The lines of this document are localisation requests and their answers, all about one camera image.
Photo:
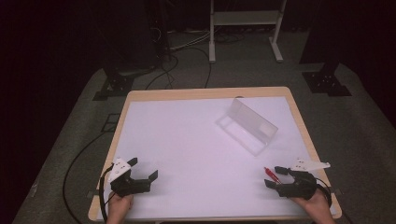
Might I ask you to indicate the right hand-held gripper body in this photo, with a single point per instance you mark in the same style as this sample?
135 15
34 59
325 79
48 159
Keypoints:
300 186

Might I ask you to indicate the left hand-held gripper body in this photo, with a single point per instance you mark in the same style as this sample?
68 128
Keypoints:
124 185

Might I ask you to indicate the red pen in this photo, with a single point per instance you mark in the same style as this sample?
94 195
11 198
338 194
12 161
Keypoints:
271 174

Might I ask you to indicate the clear plastic pencil box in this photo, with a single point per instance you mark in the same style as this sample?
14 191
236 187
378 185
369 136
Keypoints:
249 124

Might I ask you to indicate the person's left hand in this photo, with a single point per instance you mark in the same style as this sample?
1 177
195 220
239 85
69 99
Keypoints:
119 207

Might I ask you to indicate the person's right hand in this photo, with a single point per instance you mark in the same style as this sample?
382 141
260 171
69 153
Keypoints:
317 208

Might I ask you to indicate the white table mat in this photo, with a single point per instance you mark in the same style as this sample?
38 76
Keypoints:
193 161

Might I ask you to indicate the black stand base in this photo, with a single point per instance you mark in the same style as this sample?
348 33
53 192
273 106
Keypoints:
325 82
116 85

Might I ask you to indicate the light wooden table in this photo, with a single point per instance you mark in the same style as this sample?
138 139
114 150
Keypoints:
186 93

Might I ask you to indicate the black square floor frame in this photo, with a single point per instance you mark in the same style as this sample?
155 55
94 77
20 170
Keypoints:
110 123

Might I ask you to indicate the white metal stand frame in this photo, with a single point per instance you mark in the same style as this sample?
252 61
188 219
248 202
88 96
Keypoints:
246 18

